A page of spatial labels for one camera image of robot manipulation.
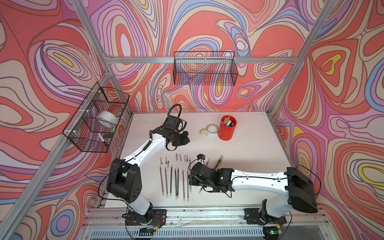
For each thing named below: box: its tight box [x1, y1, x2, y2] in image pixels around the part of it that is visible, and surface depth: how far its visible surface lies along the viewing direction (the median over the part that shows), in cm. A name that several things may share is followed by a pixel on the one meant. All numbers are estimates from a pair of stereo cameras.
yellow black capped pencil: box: [215, 155, 224, 171], surface depth 95 cm
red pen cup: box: [218, 115, 237, 141], surface depth 104 cm
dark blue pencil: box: [170, 165, 173, 197], surface depth 86 cm
